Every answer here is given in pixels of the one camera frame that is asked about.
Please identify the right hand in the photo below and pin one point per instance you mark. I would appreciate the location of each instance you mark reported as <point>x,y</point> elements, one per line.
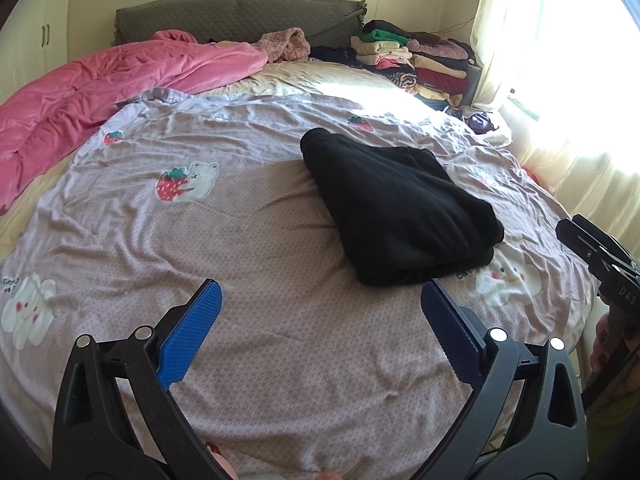
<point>608,334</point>

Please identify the pink knitted garment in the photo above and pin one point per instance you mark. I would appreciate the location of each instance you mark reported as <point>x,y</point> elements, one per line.
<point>289,45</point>

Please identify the stack of folded clothes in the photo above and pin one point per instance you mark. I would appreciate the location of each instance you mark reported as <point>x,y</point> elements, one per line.
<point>438,70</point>

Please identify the grey quilted headboard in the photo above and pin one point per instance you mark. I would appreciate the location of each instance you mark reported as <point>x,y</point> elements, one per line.
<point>325,23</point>

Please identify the white wardrobe with black handles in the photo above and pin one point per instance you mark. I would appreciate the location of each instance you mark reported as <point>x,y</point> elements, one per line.
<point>33,41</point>

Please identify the purple small garment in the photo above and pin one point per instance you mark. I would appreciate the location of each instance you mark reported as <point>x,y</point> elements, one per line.
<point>480,123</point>

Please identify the pink quilted comforter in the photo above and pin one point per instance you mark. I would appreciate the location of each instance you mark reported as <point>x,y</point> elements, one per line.
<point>49,118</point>

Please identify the lilac patterned bed sheet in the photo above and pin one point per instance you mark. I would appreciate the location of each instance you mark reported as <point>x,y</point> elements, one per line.
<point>306,369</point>

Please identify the black sweater orange cuffs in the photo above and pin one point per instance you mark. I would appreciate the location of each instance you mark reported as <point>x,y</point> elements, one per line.
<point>402,220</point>

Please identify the left hand red nails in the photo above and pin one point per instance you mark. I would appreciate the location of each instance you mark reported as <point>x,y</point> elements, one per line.
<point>227,467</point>

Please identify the green sleeve right forearm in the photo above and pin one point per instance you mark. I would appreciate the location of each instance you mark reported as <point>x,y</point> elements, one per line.
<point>605,424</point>

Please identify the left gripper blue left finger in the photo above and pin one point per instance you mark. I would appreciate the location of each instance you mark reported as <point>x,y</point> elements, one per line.
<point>116,418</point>

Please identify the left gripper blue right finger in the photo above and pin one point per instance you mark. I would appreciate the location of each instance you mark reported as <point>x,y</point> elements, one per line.
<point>524,417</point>

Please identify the dark navy garment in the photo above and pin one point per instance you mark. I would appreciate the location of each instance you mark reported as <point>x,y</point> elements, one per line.
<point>343,56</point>

